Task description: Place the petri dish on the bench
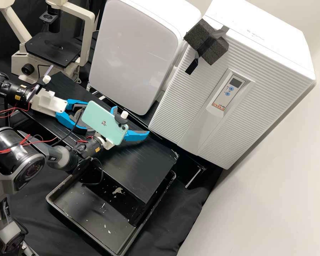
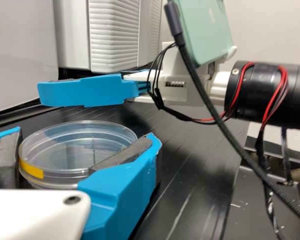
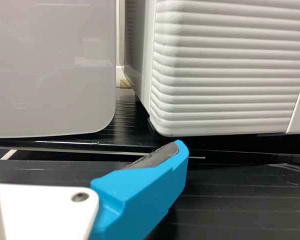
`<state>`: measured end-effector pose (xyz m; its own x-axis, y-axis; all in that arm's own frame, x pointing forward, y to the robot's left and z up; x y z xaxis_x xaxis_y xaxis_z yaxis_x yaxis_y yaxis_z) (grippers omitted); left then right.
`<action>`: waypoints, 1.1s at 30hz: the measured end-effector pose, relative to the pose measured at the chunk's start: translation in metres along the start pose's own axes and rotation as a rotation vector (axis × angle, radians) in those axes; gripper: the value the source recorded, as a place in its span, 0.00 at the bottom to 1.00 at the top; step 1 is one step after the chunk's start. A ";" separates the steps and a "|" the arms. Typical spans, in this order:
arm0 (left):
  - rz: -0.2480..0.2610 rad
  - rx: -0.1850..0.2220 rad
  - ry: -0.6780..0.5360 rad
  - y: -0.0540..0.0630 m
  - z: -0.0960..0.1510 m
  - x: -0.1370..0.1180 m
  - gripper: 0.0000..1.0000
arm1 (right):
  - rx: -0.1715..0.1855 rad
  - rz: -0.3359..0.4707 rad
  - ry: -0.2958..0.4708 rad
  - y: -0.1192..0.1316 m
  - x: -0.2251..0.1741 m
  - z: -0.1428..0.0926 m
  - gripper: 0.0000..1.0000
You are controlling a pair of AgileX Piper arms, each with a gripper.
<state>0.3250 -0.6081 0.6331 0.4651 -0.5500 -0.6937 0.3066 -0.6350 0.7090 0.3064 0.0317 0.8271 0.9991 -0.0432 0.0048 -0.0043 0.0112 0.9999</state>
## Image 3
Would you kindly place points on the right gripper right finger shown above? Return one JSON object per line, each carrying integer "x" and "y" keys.
{"x": 145, "y": 195}

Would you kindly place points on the black platform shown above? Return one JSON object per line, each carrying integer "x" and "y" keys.
{"x": 130, "y": 117}
{"x": 240, "y": 205}

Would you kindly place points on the white box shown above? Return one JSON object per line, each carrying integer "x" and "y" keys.
{"x": 52, "y": 75}

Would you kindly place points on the incubator door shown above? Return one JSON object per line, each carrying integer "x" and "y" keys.
{"x": 227, "y": 75}

